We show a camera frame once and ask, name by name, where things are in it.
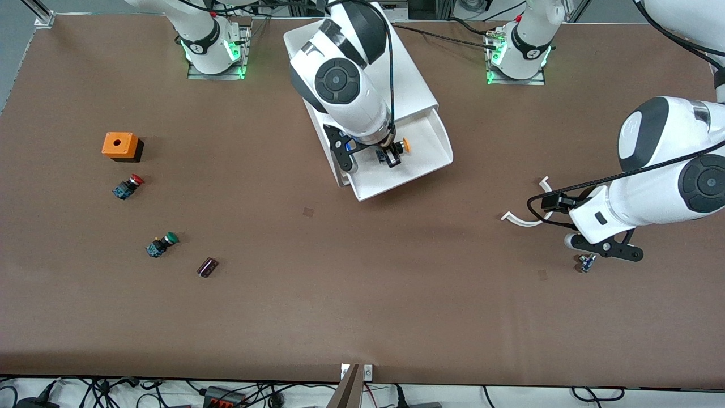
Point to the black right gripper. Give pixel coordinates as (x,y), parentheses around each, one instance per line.
(387,150)

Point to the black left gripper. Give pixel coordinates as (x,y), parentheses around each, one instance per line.
(557,201)

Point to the white plastic drawer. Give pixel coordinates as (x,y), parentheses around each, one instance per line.
(425,147)

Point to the white drawer cabinet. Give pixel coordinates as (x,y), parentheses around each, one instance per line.
(413,85)

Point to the white curved plastic strip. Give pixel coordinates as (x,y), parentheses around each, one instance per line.
(515,219)

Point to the small blue electronic component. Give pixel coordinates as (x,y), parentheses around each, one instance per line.
(585,264)

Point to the purple cylindrical capacitor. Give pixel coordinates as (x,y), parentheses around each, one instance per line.
(207,267)

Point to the black power strip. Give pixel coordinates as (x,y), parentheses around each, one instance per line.
(224,399)

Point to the black power adapter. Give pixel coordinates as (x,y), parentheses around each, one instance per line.
(37,403)

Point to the black right camera mount bracket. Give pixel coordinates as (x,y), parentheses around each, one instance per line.
(340,144)

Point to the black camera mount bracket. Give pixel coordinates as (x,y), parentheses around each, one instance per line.
(617,249)
(340,144)

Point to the black left camera mount bracket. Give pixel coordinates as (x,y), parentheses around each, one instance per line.
(617,249)

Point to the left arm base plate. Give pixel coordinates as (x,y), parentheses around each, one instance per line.
(532,82)

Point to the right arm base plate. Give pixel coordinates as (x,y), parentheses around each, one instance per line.
(195,75)

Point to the brown wooden post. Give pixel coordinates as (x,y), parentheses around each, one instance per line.
(348,394)

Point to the green push button switch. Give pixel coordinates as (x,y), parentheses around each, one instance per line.
(161,245)

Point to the red push button switch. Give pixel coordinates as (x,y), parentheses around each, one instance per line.
(127,187)

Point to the orange button enclosure box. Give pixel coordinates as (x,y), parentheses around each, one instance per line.
(119,144)

